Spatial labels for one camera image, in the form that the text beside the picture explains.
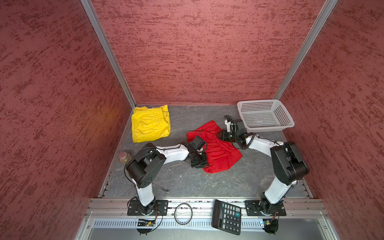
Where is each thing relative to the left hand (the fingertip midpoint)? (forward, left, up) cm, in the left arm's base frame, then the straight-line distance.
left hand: (207, 168), depth 87 cm
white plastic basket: (+38, -43, +6) cm, 57 cm away
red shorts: (+9, -9, +2) cm, 12 cm away
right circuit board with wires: (-27, -30, -2) cm, 41 cm away
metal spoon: (-12, +24, -2) cm, 27 cm away
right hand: (+19, -7, +5) cm, 20 cm away
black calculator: (-25, -9, +1) cm, 26 cm away
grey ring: (-23, +17, 0) cm, 29 cm away
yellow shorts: (+31, +40, +2) cm, 51 cm away
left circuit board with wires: (-27, +31, -3) cm, 41 cm away
